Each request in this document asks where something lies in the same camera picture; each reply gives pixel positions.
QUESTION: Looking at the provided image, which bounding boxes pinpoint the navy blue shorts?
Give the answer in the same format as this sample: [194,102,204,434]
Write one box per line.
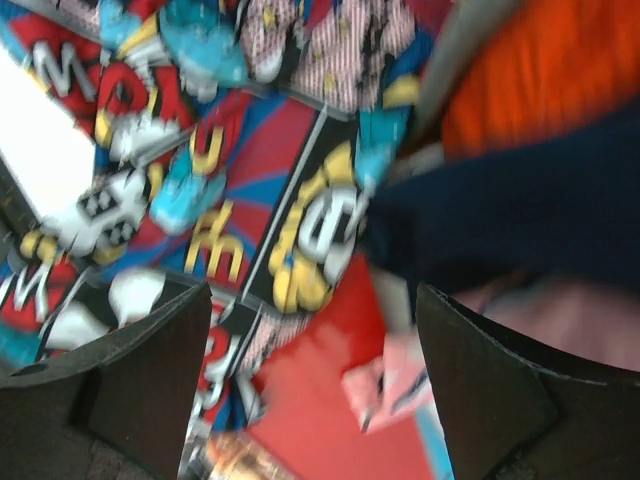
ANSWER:
[364,103,639,294]

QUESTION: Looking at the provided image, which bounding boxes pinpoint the pink shark print shorts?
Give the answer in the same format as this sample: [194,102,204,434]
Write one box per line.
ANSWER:
[342,270,639,433]

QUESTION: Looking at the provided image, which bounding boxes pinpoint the blue plastic folder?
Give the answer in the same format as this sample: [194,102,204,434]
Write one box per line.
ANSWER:
[415,404,455,480]

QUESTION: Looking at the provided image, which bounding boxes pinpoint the comic print shorts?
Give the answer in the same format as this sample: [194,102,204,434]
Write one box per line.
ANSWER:
[1,1,433,435]

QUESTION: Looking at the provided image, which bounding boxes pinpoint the red plastic folder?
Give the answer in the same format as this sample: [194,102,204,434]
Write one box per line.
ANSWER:
[249,255,448,479]

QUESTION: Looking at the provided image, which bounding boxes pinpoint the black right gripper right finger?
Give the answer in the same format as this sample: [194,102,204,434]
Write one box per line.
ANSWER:
[416,284,639,480]

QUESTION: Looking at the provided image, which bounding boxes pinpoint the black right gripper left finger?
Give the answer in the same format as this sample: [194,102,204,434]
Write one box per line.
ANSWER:
[1,284,211,479]

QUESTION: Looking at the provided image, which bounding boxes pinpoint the orange shorts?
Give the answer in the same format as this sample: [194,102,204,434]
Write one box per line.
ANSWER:
[441,0,639,157]

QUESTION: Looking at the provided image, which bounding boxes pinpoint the Taming of Shrew book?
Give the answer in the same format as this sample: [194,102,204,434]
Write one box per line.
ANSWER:
[178,432,296,480]

